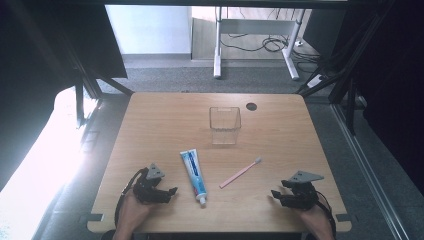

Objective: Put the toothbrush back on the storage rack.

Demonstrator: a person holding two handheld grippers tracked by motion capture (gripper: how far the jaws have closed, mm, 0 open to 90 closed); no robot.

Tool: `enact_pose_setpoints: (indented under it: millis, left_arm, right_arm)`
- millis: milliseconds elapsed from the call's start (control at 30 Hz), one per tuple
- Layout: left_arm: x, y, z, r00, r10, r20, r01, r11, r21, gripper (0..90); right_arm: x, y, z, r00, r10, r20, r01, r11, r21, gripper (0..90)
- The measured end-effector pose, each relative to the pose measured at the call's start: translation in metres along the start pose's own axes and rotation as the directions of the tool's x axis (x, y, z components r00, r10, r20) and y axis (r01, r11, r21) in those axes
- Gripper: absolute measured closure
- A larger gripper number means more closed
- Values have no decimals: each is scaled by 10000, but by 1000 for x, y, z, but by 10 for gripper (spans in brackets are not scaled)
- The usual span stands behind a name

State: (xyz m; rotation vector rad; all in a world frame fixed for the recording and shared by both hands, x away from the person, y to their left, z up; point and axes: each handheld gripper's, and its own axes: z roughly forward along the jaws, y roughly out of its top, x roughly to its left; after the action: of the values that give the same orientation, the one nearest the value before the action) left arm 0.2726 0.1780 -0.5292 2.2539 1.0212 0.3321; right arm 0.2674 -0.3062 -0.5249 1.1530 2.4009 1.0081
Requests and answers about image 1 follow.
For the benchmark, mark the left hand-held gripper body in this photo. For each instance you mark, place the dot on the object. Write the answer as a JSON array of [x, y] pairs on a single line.
[[148, 191]]

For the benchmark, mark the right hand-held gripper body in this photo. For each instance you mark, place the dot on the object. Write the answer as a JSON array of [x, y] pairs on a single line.
[[305, 195]]

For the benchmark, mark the white and blue toothpaste tube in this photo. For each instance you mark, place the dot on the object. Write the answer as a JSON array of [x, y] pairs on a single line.
[[195, 173]]

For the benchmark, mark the pink toothbrush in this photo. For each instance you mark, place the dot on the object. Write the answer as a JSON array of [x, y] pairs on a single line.
[[238, 174]]

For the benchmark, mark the clear square plastic cup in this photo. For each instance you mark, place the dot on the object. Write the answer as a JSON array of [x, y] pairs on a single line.
[[225, 128]]

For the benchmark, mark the person's left hand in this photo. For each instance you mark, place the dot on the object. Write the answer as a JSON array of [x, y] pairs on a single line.
[[133, 210]]

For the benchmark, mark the person's right hand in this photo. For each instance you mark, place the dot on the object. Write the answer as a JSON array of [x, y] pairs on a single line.
[[316, 221]]

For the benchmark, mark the white power strip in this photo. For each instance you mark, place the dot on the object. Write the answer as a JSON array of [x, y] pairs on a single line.
[[315, 81]]

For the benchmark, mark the black metal stand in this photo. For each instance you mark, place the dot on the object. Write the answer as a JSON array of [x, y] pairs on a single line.
[[88, 80], [346, 70]]

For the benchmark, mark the dark curtain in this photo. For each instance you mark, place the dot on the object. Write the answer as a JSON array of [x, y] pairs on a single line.
[[40, 46], [396, 86]]

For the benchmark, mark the aluminium floor rail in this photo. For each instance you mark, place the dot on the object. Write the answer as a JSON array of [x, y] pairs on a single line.
[[363, 173]]

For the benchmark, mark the white metal desk frame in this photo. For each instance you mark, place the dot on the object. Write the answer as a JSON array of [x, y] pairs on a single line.
[[256, 26]]

